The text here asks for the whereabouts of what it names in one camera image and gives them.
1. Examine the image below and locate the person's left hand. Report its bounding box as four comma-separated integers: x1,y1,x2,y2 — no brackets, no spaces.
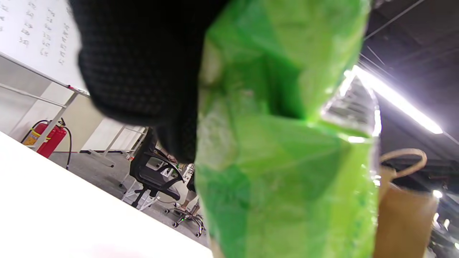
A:
68,0,230,163

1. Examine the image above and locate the green bag of chips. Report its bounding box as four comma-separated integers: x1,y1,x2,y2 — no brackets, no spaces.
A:
195,0,381,258

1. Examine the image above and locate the brown paper bag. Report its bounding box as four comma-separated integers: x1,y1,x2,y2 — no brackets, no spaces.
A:
373,148,440,258

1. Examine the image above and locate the white whiteboard stand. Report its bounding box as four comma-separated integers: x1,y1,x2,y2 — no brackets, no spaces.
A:
0,54,148,169

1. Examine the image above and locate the white whiteboard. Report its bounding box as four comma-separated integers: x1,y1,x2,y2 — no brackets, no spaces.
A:
0,0,90,97

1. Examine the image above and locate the black office chair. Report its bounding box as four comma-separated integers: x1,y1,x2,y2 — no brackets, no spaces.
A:
129,127,185,209

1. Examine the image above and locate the red fire extinguisher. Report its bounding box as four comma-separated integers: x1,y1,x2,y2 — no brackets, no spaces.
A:
21,118,72,169

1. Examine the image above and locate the chrome swivel chair base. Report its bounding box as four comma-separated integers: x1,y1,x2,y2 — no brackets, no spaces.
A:
165,201,207,238

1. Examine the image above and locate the ceiling light strip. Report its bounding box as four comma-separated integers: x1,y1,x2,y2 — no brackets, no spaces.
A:
344,64,444,135

